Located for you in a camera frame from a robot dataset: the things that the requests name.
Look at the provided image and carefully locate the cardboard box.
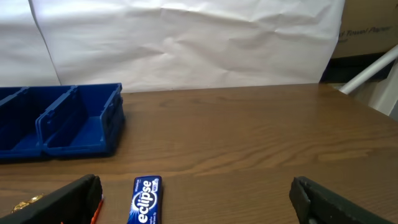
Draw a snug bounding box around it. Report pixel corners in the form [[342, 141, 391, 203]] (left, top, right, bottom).
[[330, 0, 398, 59]]

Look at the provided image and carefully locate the orange candy box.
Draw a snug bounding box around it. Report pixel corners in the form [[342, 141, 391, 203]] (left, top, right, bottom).
[[89, 195, 104, 224]]

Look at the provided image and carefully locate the white pole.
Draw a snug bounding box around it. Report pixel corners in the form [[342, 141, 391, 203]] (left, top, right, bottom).
[[338, 44, 398, 95]]

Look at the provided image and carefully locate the gold wrapped candy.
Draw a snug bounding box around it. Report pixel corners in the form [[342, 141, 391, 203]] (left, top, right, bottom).
[[11, 194, 45, 214]]

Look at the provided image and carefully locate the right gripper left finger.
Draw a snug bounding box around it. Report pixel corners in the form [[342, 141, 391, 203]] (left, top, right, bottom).
[[0, 174, 103, 224]]

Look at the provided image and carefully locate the blue candy pack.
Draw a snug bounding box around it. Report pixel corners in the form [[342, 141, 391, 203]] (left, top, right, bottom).
[[126, 175, 164, 224]]

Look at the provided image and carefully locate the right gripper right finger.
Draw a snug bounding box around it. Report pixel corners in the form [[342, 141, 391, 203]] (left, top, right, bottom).
[[289, 176, 396, 224]]

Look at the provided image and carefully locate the blue tray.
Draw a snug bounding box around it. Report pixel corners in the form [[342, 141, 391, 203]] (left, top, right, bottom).
[[0, 82, 126, 161]]

